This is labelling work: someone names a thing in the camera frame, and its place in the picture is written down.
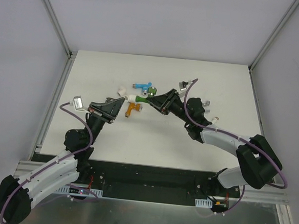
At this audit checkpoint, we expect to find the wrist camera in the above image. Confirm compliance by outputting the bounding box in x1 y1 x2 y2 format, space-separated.
179 81 190 91
73 96 87 112

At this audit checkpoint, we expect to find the white cable duct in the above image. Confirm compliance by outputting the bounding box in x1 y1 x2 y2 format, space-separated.
55 184 103 198
195 198 213 209

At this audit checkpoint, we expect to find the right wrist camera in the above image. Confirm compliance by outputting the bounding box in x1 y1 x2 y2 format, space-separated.
179 81 190 91

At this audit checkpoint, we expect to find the second white elbow fitting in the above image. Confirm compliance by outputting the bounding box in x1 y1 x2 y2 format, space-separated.
117 86 127 97

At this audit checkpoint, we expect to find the aluminium frame post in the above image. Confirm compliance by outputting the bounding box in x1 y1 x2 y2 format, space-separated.
41 0 77 59
248 0 299 74

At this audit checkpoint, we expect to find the blue faucet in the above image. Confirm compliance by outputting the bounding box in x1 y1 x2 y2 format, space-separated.
132 82 152 96

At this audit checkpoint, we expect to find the aluminium frame post right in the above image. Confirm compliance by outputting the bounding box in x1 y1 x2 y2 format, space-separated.
248 0 299 74

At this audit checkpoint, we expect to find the chrome silver faucet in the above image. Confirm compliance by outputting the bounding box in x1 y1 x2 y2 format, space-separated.
202 100 211 114

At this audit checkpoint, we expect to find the white cable duct left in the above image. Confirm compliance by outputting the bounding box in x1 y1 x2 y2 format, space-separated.
55 184 103 198

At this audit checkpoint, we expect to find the aluminium frame post left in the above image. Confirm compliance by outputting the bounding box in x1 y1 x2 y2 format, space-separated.
41 0 77 59

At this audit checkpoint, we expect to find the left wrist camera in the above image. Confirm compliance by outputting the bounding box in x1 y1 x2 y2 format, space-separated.
73 96 87 112

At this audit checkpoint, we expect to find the yellow faucet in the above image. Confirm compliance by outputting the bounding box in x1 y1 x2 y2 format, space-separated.
124 102 143 118

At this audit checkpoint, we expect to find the white cable duct right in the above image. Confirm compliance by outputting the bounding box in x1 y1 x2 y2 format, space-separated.
195 198 213 209

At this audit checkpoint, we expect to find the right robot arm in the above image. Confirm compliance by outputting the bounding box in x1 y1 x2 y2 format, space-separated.
147 87 283 196

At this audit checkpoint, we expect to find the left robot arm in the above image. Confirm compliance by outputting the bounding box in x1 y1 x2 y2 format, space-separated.
0 96 125 224

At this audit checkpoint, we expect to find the white faucet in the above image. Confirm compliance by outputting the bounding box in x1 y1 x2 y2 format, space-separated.
211 117 219 125

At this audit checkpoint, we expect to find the green faucet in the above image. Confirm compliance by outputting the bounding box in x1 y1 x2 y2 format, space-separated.
135 86 157 103

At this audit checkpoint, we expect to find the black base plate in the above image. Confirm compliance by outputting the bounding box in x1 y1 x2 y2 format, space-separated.
72 160 241 206

